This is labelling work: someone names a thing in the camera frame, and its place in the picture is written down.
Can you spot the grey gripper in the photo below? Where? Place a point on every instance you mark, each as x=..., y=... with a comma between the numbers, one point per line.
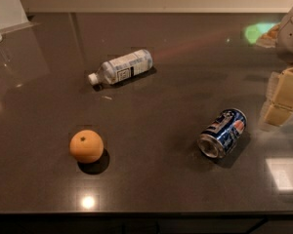
x=291, y=38

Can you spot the blue pepsi can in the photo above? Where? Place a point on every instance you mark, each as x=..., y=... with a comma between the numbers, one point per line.
x=220, y=137

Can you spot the clear plastic water bottle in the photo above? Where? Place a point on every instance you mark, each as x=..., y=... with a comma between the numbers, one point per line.
x=123, y=68

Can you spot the orange fruit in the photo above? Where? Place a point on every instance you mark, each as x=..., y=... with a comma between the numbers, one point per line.
x=86, y=147

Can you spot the white slanted board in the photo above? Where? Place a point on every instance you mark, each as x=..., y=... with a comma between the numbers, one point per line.
x=12, y=15

